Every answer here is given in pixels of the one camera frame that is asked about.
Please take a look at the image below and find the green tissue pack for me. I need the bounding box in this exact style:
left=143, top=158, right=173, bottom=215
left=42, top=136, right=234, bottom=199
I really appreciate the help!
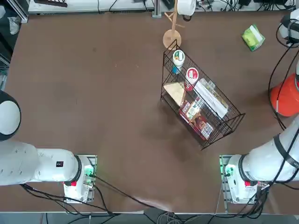
left=241, top=24, right=266, bottom=52

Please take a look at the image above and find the orange round bin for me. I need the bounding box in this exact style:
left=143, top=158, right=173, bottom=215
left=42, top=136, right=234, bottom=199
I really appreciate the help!
left=270, top=73, right=299, bottom=118

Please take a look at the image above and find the beige snack packet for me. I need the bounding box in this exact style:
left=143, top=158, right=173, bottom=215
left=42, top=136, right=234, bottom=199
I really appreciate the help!
left=163, top=82, right=187, bottom=106

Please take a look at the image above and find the red packet white label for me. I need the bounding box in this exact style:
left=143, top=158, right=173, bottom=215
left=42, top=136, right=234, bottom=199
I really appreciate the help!
left=178, top=97, right=206, bottom=123

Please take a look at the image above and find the red biscuit packet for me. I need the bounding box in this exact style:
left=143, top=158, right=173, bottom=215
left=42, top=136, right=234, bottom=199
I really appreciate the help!
left=191, top=113, right=214, bottom=141

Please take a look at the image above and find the white cup green lid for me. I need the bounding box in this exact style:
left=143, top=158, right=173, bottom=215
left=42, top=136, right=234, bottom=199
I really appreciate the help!
left=171, top=49, right=186, bottom=75

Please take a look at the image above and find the long white package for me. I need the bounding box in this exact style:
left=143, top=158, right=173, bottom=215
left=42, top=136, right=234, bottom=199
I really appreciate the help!
left=194, top=78, right=229, bottom=119

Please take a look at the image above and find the wooden mug tree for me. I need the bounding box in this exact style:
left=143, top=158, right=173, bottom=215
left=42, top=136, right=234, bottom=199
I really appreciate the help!
left=163, top=0, right=185, bottom=51

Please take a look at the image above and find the white mug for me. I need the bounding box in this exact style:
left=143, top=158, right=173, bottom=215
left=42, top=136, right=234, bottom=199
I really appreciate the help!
left=177, top=0, right=197, bottom=22

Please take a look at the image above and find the white sneaker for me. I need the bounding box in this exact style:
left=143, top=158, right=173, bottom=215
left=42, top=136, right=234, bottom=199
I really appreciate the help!
left=7, top=16, right=21, bottom=35

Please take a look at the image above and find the black wire shelf rack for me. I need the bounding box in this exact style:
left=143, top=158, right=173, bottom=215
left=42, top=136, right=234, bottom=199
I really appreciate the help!
left=160, top=39, right=246, bottom=151

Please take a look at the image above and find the black base cable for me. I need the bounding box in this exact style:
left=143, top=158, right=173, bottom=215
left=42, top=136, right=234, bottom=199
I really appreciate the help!
left=93, top=175, right=169, bottom=210

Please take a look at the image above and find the aluminium post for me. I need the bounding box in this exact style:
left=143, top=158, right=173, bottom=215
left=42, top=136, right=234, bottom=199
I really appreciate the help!
left=151, top=0, right=163, bottom=18

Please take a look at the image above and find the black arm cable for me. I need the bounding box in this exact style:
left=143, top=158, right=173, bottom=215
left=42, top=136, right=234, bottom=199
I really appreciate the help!
left=268, top=18, right=299, bottom=131

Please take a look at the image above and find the white cable trunking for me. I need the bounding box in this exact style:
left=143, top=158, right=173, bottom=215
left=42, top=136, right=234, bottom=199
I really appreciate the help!
left=27, top=0, right=155, bottom=13

